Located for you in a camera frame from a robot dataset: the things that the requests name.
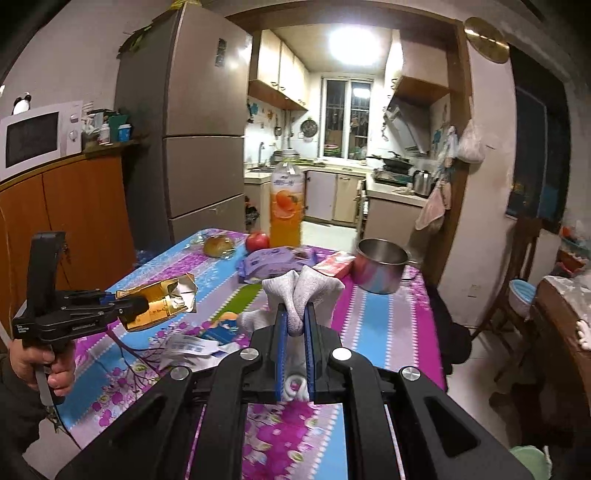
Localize dark wooden chair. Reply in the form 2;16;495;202
480;216;544;385

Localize white microwave oven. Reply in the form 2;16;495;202
0;102;84;184

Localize range hood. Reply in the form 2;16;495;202
383;99;433;154

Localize ceiling light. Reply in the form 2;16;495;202
328;28;389;66

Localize round gold wall plate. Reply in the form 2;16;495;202
464;17;509;64

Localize kitchen counter with cabinets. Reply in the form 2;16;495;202
244;165;428;228

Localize kitchen window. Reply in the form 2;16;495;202
323;78;373;160

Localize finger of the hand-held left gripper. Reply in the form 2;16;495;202
102;296;150;329
58;289;117;309

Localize black bag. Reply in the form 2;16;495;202
427;286;472;376

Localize gold foil carton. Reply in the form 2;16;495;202
115;273;199;332

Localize steel electric kettle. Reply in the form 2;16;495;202
412;169;435;197

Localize bread bun in plastic wrap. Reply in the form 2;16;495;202
202;233;237;258

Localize blue printed packet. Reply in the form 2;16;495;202
202;313;241;345

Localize dark living room window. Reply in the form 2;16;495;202
505;48;572;232

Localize stainless steel pot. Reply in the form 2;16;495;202
349;237;421;295

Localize orange juice bottle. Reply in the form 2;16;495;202
269;159;305;248

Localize beige refrigerator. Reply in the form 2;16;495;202
115;2;254;252

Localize purple snack packet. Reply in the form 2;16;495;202
238;247;317;284

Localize beige upper kitchen cabinets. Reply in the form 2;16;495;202
248;30;309;112

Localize white hanging plastic bag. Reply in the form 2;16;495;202
457;119;486;164

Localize wooden side table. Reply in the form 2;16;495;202
522;274;591;455

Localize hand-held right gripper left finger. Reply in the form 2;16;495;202
55;308;289;480

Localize light blue bowl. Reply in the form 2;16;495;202
509;278;537;319

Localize orange wooden cabinet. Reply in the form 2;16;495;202
0;142;140;344

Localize grey white sock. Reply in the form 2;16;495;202
238;269;346;402

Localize red cardboard box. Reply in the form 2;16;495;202
314;251;356;278

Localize red apple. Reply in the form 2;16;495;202
245;232;271;254

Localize black wok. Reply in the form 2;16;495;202
367;152;415;172

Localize person's left forearm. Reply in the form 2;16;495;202
0;355;61;480

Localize person's left hand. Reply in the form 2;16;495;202
10;344;77;393

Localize pink hanging towel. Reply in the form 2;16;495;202
414;182;452;230

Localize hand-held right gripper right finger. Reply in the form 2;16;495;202
304;302;534;480

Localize stack of coloured bowls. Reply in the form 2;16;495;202
556;224;591;278

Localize white wet wipes packet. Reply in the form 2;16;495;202
159;333;221;371

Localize pale green bowl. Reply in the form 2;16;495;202
510;445;553;480

